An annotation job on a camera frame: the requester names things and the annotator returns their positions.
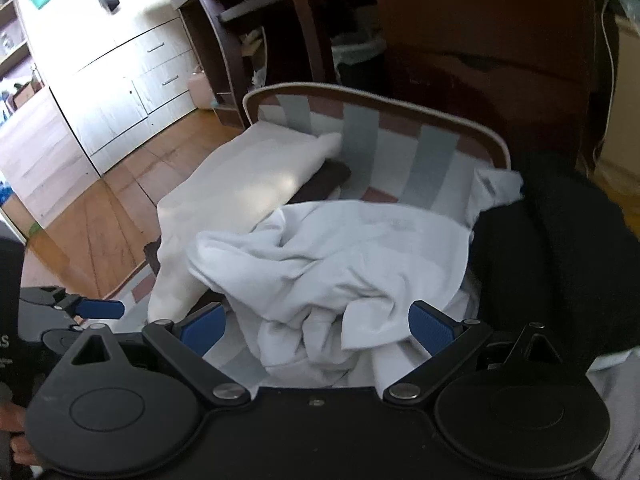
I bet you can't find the waste bin with bag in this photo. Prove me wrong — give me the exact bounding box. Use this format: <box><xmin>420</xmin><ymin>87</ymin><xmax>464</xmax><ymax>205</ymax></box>
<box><xmin>330</xmin><ymin>35</ymin><xmax>386</xmax><ymax>96</ymax></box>

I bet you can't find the dark brown folded garment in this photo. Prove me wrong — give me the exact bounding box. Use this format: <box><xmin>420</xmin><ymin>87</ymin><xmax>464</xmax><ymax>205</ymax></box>
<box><xmin>142</xmin><ymin>159</ymin><xmax>353</xmax><ymax>276</ymax></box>

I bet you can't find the person's left hand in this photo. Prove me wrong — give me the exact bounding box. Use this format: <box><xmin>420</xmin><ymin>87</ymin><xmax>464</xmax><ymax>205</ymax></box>
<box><xmin>0</xmin><ymin>402</ymin><xmax>33</xmax><ymax>467</ymax></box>

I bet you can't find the dark wooden desk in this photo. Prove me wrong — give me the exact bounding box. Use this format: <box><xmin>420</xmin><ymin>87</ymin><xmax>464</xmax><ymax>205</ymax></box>
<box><xmin>177</xmin><ymin>0</ymin><xmax>281</xmax><ymax>128</ymax></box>

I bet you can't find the light grey garment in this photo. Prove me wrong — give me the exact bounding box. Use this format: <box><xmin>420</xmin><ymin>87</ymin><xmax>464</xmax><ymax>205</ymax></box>
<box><xmin>467</xmin><ymin>167</ymin><xmax>526</xmax><ymax>226</ymax></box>

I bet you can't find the white crumpled bag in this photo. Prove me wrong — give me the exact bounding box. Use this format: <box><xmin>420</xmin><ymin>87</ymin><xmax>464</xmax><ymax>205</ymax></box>
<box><xmin>242</xmin><ymin>30</ymin><xmax>271</xmax><ymax>86</ymax></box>

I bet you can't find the pink container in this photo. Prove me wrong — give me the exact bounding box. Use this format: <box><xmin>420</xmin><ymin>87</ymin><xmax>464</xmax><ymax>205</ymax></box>
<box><xmin>187</xmin><ymin>67</ymin><xmax>213</xmax><ymax>111</ymax></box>

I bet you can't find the white wardrobe cabinet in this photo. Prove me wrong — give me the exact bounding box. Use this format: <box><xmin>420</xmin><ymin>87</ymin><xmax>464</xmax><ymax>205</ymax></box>
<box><xmin>15</xmin><ymin>0</ymin><xmax>201</xmax><ymax>176</ymax></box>

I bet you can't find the white shirt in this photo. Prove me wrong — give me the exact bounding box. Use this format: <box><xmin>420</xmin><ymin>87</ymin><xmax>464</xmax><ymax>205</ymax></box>
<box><xmin>186</xmin><ymin>199</ymin><xmax>481</xmax><ymax>388</ymax></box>

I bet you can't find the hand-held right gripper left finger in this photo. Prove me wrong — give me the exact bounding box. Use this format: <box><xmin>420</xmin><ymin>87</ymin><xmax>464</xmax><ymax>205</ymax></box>
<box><xmin>72</xmin><ymin>302</ymin><xmax>250</xmax><ymax>407</ymax></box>

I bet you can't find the dark wooden drawer chest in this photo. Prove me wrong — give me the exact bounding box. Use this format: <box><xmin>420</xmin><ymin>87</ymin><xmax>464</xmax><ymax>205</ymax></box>
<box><xmin>367</xmin><ymin>0</ymin><xmax>603</xmax><ymax>181</ymax></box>

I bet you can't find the beige cabinet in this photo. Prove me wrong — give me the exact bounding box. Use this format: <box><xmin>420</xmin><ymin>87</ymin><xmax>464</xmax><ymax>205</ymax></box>
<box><xmin>602</xmin><ymin>10</ymin><xmax>640</xmax><ymax>181</ymax></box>

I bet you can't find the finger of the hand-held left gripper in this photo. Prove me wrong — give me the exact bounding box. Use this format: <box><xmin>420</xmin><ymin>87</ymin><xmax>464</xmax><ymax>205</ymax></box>
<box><xmin>20</xmin><ymin>286</ymin><xmax>126</xmax><ymax>320</ymax></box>
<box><xmin>41</xmin><ymin>325</ymin><xmax>87</xmax><ymax>353</ymax></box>

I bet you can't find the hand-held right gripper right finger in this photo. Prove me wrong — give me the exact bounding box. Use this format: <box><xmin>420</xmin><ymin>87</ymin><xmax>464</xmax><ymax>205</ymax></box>
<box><xmin>383</xmin><ymin>300</ymin><xmax>563</xmax><ymax>403</ymax></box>

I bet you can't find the black garment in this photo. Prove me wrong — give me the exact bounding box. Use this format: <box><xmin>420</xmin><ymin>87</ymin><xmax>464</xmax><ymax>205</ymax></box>
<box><xmin>470</xmin><ymin>152</ymin><xmax>640</xmax><ymax>361</ymax></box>

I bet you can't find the light wood shelf unit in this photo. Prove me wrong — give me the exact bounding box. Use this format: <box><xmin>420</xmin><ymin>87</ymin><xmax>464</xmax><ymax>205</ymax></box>
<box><xmin>0</xmin><ymin>0</ymin><xmax>101</xmax><ymax>241</ymax></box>

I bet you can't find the small cardboard box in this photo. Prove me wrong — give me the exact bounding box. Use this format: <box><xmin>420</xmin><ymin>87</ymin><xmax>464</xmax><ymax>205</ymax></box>
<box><xmin>12</xmin><ymin>82</ymin><xmax>37</xmax><ymax>108</ymax></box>

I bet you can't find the cream folded garment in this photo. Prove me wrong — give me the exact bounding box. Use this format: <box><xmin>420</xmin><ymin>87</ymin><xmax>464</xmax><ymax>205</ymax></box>
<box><xmin>147</xmin><ymin>124</ymin><xmax>343</xmax><ymax>322</ymax></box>

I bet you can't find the checked floor mat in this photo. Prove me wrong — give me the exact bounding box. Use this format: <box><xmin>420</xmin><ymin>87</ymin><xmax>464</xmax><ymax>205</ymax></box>
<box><xmin>65</xmin><ymin>81</ymin><xmax>512</xmax><ymax>391</ymax></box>

